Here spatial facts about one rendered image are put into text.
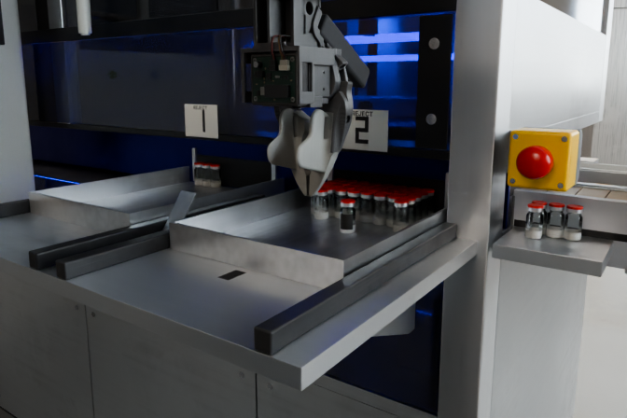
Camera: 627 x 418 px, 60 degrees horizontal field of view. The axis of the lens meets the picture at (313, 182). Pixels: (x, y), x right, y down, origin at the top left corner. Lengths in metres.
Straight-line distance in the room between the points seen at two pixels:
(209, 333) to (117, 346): 0.92
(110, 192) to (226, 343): 0.64
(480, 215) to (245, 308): 0.36
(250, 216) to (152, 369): 0.59
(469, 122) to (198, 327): 0.44
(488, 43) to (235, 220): 0.42
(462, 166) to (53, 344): 1.23
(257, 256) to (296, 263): 0.05
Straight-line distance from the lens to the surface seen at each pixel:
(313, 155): 0.54
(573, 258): 0.74
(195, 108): 1.03
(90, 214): 0.85
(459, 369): 0.84
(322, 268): 0.56
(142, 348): 1.32
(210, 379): 1.17
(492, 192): 0.74
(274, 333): 0.44
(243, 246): 0.62
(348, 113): 0.54
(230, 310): 0.52
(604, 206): 0.83
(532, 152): 0.69
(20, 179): 1.41
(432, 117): 0.75
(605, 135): 6.90
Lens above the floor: 1.09
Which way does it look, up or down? 10 degrees down
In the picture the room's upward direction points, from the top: straight up
